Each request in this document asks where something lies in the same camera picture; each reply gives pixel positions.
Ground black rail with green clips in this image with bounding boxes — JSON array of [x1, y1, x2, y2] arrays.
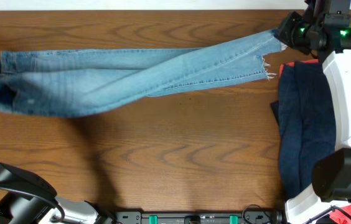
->
[[113, 208, 284, 224]]

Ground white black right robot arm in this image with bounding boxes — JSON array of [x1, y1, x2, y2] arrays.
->
[[276, 1, 351, 223]]

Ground red pink garment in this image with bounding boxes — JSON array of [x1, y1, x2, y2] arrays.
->
[[278, 58, 351, 224]]

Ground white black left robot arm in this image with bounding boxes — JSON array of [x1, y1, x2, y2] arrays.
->
[[0, 163, 117, 224]]

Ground dark navy garment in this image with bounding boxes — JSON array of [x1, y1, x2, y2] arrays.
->
[[278, 62, 336, 199]]

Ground light blue denim jeans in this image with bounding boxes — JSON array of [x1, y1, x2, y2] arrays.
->
[[0, 30, 285, 118]]

